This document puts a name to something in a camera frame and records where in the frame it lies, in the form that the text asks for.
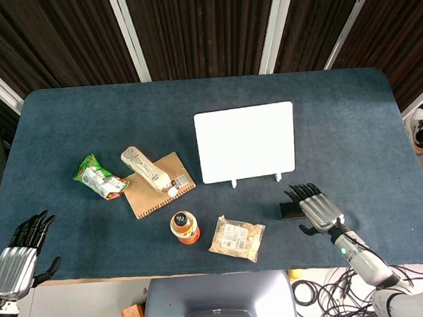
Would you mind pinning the small black block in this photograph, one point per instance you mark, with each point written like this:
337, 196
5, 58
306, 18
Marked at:
290, 211

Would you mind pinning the orange drink bottle black cap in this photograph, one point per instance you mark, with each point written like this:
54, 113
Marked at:
184, 228

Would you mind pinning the white rectangular board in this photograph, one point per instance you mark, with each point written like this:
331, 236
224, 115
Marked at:
246, 142

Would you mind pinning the blue felt table mat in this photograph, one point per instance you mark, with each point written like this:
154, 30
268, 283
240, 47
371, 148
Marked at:
212, 173

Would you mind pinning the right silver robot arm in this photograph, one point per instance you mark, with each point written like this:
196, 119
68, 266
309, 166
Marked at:
379, 273

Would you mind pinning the green snack bag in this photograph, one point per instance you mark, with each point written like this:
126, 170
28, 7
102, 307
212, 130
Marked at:
98, 178

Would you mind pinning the clear plastic drink bottle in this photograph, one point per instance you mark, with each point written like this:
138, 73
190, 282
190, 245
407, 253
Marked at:
147, 170

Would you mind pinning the grey robot torso base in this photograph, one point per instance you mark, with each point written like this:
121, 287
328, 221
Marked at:
219, 305

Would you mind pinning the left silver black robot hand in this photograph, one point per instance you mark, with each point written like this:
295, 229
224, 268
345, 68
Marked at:
13, 264

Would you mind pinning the brown kraft spiral notebook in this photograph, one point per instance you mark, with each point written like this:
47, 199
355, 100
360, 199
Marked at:
159, 186

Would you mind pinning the white sneaker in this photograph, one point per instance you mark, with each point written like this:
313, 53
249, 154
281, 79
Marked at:
414, 130

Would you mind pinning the clear bag of nuts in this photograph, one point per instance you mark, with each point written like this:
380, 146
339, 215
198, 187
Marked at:
236, 238

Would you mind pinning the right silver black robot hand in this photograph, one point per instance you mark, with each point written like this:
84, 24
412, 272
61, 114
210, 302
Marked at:
318, 211

